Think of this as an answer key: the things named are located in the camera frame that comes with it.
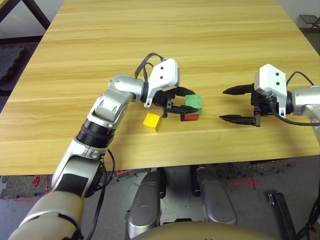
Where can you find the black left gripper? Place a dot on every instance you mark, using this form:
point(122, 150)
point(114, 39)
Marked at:
point(161, 98)

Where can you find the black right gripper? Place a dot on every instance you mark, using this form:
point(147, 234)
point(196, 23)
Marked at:
point(262, 103)

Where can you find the green wooden block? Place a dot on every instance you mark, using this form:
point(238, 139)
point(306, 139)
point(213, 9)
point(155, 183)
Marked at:
point(196, 101)

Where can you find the red wooden block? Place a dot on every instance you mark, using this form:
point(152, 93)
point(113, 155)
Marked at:
point(192, 117)

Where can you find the yellow wooden block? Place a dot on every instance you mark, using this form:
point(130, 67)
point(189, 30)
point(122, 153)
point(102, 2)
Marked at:
point(151, 120)

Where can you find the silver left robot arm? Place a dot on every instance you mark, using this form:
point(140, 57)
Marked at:
point(110, 105)

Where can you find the grey speckled floor mat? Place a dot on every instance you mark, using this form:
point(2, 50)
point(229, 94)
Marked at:
point(250, 168)

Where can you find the grey right robot leg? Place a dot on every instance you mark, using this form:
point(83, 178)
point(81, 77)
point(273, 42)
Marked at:
point(215, 200)

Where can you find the grey robot leg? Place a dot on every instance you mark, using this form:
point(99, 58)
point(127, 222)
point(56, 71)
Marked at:
point(145, 205)
point(215, 200)

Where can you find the black stand tray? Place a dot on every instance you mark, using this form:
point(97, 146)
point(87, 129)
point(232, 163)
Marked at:
point(310, 18)

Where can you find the grey left robot leg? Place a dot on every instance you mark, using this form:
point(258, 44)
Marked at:
point(145, 205)

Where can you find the black floor box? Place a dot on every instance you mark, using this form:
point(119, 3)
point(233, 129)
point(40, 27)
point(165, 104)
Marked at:
point(281, 212)

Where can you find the beige robot torso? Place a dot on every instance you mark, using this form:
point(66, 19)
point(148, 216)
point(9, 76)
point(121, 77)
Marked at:
point(200, 232)

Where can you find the black framed side table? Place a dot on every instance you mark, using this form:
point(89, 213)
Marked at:
point(37, 12)

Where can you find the dark foam floor mat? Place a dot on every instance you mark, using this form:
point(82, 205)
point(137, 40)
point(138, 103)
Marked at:
point(10, 63)

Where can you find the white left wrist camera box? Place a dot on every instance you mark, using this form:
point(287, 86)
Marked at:
point(165, 72)

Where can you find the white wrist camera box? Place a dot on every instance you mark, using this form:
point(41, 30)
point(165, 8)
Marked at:
point(271, 80)
point(165, 72)

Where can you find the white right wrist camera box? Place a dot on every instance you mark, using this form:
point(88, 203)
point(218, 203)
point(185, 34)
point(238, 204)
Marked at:
point(271, 80)

